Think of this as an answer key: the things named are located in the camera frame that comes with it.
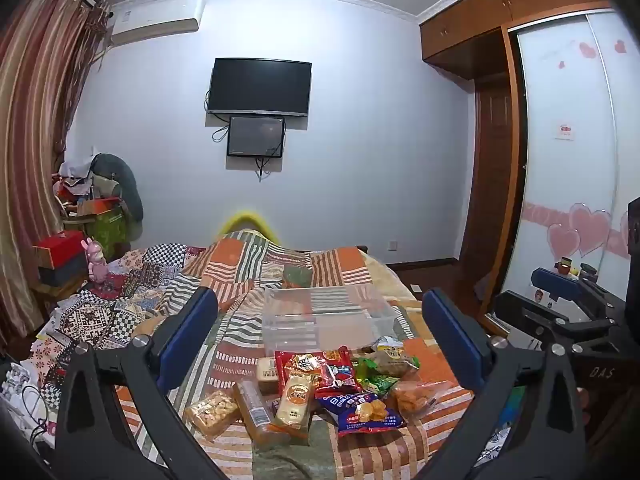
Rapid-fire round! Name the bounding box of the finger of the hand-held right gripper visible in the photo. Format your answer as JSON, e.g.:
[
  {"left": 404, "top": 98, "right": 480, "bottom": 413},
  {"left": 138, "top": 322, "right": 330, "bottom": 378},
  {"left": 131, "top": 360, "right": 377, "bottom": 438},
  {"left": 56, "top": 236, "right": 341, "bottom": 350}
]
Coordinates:
[
  {"left": 494, "top": 290, "right": 571, "bottom": 333},
  {"left": 531, "top": 267, "right": 588, "bottom": 308}
]

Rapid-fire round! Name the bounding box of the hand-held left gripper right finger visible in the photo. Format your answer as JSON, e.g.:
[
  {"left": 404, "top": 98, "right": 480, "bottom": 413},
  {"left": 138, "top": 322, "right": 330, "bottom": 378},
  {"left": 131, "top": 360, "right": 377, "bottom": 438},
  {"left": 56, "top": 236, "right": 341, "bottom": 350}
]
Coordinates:
[{"left": 422, "top": 287, "right": 586, "bottom": 480}]

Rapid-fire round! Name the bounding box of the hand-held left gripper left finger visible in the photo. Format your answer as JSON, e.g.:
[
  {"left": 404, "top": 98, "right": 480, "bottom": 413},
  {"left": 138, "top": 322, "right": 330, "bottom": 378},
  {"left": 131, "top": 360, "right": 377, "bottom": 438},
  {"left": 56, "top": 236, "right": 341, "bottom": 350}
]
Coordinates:
[{"left": 54, "top": 287, "right": 221, "bottom": 480}]

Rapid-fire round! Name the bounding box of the blue potato chip bag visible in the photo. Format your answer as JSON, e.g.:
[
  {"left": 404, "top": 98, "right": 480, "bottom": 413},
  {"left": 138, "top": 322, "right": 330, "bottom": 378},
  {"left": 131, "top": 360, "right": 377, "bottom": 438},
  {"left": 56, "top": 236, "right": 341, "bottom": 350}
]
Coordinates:
[{"left": 315, "top": 391, "right": 407, "bottom": 437}]

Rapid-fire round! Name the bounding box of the red snack bag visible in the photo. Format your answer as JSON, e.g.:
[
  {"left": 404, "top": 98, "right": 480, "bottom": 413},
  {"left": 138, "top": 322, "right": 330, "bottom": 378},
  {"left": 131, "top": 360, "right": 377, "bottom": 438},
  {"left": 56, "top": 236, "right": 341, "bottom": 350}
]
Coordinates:
[{"left": 274, "top": 346, "right": 362, "bottom": 396}]

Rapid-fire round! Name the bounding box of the clear plastic storage box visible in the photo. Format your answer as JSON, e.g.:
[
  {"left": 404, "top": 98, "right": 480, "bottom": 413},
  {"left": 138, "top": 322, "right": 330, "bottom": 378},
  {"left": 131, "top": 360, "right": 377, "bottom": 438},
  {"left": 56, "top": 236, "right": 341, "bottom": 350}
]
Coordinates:
[{"left": 262, "top": 285, "right": 397, "bottom": 361}]

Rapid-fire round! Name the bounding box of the clear bag of orange snacks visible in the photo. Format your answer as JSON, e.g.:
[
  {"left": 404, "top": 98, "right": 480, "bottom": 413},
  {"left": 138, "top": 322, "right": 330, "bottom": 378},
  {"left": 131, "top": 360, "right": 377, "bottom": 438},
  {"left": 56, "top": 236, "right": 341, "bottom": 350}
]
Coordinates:
[{"left": 391, "top": 380, "right": 452, "bottom": 419}]

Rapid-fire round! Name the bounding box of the grey cloth on floor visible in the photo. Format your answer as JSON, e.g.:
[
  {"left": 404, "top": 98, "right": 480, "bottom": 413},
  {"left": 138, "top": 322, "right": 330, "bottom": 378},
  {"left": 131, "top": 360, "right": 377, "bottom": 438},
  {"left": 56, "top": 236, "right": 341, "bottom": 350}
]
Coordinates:
[{"left": 474, "top": 272, "right": 502, "bottom": 302}]

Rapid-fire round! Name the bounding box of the clear brown snack packet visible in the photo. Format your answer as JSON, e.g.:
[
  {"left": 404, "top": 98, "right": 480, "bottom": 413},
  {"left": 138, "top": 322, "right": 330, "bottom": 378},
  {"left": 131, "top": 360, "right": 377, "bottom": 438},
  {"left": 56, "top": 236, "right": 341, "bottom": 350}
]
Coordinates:
[{"left": 369, "top": 349, "right": 421, "bottom": 379}]

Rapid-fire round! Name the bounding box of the clear peanut brittle packet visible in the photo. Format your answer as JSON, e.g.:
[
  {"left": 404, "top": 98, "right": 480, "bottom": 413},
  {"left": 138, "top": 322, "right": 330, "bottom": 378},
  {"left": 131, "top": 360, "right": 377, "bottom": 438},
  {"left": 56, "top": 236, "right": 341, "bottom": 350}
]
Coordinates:
[{"left": 184, "top": 390, "right": 242, "bottom": 442}]

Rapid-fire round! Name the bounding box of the beige labelled snack packet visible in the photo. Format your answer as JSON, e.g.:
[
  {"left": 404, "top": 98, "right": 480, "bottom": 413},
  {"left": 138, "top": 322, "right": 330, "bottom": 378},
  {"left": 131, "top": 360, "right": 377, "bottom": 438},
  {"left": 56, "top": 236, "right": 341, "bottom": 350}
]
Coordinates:
[{"left": 256, "top": 357, "right": 279, "bottom": 394}]

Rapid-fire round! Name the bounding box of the striped patchwork blanket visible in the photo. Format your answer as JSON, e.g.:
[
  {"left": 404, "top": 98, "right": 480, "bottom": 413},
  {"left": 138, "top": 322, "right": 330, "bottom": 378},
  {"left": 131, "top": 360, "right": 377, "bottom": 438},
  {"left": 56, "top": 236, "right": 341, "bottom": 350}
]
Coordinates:
[{"left": 115, "top": 230, "right": 501, "bottom": 480}]

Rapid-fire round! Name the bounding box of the green snack packet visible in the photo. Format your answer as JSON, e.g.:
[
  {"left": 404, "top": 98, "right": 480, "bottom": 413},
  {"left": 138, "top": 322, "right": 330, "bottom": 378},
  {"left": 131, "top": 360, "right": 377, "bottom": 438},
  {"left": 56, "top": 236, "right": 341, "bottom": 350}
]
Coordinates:
[{"left": 351, "top": 357, "right": 402, "bottom": 394}]

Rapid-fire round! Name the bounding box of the checkered patchwork cloth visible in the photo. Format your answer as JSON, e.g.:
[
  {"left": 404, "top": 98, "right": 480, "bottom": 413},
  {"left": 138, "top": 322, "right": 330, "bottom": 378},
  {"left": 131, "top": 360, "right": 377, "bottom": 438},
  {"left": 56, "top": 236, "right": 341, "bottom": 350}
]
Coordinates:
[{"left": 30, "top": 242, "right": 201, "bottom": 411}]

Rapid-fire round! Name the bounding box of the pink plush toy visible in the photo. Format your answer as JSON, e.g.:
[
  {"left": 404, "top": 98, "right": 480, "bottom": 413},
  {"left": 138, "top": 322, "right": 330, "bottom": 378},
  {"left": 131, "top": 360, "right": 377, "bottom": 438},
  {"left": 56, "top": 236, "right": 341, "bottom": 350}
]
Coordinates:
[{"left": 81, "top": 237, "right": 109, "bottom": 287}]

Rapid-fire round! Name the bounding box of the yellow cake packet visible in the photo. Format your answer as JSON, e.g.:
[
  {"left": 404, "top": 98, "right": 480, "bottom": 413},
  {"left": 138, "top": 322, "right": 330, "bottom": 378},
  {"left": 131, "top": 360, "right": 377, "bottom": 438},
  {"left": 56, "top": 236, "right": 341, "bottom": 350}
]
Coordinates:
[{"left": 272, "top": 372, "right": 317, "bottom": 432}]

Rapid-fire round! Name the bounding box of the brown wooden door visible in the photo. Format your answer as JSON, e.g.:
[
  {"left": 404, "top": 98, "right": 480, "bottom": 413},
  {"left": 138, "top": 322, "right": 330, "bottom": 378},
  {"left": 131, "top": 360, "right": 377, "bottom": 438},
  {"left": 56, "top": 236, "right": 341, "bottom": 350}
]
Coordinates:
[{"left": 470, "top": 74, "right": 521, "bottom": 262}]

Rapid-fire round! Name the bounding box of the yellow curved object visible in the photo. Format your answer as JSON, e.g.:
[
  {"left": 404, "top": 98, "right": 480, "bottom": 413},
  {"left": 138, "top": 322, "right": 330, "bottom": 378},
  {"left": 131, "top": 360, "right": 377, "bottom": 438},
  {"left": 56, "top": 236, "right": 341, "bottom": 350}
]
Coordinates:
[{"left": 217, "top": 210, "right": 282, "bottom": 242}]

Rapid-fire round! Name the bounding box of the red box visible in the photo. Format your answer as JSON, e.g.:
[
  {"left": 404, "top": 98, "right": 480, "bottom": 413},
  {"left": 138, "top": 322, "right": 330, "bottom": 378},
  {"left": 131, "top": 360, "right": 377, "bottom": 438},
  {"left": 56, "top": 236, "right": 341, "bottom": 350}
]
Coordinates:
[{"left": 33, "top": 231, "right": 89, "bottom": 269}]

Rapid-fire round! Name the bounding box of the orange cardboard box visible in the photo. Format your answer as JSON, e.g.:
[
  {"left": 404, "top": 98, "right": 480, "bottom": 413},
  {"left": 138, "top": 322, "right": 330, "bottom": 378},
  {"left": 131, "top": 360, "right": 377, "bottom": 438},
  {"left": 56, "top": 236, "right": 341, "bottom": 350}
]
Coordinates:
[{"left": 79, "top": 198, "right": 124, "bottom": 217}]

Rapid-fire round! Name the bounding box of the pile of clothes and bags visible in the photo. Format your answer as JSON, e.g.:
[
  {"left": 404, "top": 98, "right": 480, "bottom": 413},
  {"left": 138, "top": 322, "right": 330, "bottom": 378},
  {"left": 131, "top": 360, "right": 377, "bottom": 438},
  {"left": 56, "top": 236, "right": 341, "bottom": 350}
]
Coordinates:
[{"left": 52, "top": 160, "right": 123, "bottom": 221}]

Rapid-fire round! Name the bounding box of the striped brown curtain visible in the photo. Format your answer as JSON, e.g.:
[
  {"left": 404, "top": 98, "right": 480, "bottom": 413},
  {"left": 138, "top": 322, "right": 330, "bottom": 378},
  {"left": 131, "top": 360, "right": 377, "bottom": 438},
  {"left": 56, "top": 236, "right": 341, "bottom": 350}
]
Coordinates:
[{"left": 0, "top": 0, "right": 110, "bottom": 341}]

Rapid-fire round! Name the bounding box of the wooden overhead cabinet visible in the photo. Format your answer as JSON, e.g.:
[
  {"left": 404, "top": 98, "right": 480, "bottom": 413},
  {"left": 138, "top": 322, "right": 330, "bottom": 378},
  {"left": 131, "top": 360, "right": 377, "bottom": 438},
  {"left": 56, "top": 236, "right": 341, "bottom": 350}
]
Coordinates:
[{"left": 419, "top": 0, "right": 617, "bottom": 81}]

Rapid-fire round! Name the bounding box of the white air conditioner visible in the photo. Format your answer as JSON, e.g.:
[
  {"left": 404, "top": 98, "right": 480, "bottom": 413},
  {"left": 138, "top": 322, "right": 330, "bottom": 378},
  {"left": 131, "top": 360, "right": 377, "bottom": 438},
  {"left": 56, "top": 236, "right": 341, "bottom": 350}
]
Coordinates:
[{"left": 110, "top": 0, "right": 207, "bottom": 49}]

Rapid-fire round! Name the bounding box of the black cable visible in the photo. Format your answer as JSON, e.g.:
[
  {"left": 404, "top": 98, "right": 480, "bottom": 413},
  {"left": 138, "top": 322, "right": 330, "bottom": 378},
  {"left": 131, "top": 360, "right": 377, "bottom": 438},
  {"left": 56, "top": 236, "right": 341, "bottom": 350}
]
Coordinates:
[{"left": 7, "top": 382, "right": 58, "bottom": 446}]

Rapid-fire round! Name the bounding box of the small black wall monitor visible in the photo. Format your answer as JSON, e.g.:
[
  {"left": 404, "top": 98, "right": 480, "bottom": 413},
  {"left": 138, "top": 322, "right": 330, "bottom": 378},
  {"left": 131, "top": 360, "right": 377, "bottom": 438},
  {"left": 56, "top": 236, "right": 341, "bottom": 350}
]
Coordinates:
[{"left": 226, "top": 116, "right": 286, "bottom": 158}]

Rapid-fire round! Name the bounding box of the black wall television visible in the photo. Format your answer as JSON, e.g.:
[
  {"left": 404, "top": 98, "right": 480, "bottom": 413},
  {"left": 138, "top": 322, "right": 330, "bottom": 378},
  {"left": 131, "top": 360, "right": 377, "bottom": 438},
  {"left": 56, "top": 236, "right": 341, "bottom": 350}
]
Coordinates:
[{"left": 206, "top": 57, "right": 313, "bottom": 118}]

